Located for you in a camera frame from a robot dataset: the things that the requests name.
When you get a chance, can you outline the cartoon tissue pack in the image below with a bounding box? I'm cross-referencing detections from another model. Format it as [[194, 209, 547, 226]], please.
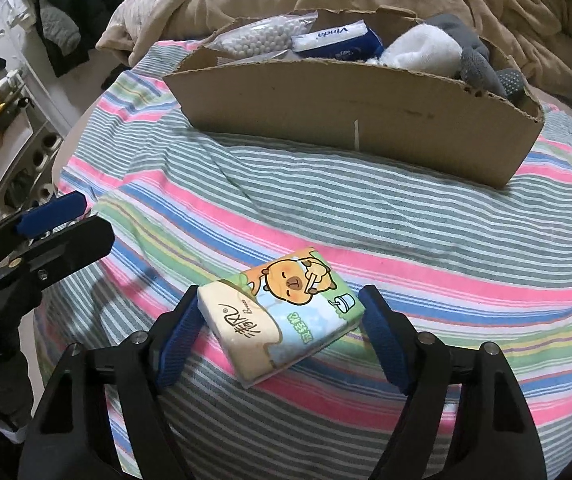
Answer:
[[197, 247, 365, 388]]

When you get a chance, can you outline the grey sock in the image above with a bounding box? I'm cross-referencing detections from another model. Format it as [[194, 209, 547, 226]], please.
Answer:
[[425, 13, 526, 106]]

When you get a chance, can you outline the white shoe shelf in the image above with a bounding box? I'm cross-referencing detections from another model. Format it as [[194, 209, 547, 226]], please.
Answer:
[[0, 94, 64, 241]]

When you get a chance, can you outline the striped colourful cloth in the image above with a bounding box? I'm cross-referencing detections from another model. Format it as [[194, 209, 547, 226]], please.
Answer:
[[35, 41, 572, 479]]

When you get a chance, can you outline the white patterned quilt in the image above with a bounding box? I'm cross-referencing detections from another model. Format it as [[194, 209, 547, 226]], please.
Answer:
[[96, 0, 188, 67]]

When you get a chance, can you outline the bag of white balls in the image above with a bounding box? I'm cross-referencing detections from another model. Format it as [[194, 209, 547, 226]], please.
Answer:
[[208, 12, 318, 58]]

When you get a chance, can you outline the brown cardboard box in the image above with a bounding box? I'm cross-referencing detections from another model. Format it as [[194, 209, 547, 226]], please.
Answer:
[[165, 8, 544, 188]]

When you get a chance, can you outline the blue Vinda tissue pack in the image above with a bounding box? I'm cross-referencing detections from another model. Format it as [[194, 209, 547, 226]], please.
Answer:
[[291, 20, 383, 62]]

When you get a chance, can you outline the white sock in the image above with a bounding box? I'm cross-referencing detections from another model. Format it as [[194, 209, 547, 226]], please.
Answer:
[[366, 24, 463, 77]]

